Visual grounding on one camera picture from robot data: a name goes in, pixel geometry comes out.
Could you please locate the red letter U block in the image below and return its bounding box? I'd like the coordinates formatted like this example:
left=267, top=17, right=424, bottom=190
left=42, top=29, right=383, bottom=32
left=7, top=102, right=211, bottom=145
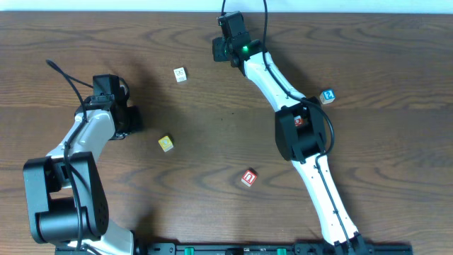
left=241, top=170, right=257, bottom=187

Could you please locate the yellow block near centre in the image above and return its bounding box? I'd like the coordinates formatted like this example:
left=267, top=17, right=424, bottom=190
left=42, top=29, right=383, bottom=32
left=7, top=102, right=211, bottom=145
left=158, top=135, right=174, bottom=152

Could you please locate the red letter G block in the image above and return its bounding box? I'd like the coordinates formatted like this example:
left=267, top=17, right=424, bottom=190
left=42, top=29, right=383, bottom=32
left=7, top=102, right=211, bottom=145
left=294, top=115, right=304, bottom=127

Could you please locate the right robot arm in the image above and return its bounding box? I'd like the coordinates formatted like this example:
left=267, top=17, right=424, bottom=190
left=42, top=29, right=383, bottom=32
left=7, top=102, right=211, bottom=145
left=212, top=37, right=367, bottom=254

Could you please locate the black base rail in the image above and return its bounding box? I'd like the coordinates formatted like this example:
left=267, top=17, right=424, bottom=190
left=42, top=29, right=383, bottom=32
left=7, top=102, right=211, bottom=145
left=54, top=242, right=414, bottom=255

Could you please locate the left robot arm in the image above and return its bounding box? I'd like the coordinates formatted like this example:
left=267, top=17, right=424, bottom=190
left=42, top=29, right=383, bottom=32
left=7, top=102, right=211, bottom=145
left=23, top=103, right=141, bottom=254

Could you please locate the blue number 2 block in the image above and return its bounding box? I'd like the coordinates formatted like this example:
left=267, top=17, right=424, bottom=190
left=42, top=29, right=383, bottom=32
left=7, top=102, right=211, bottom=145
left=319, top=89, right=336, bottom=104

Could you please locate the white patterned wooden block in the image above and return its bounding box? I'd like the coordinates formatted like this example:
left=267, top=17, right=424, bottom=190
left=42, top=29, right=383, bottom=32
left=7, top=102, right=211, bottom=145
left=173, top=67, right=187, bottom=83

